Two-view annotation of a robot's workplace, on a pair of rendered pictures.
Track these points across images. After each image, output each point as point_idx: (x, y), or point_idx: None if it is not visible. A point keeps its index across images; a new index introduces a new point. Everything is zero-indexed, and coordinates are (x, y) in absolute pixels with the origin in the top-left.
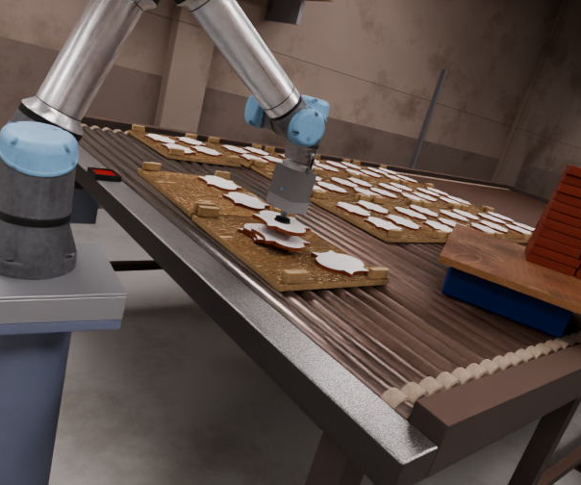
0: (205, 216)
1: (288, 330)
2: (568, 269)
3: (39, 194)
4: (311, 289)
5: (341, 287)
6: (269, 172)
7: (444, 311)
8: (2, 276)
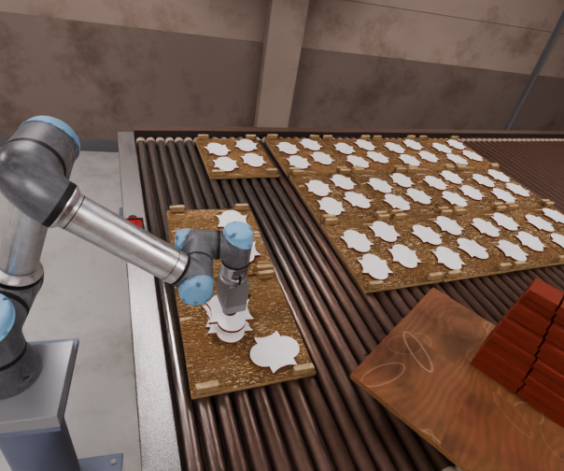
0: None
1: (167, 459)
2: (510, 386)
3: None
4: (225, 392)
5: (259, 386)
6: (302, 184)
7: (356, 415)
8: None
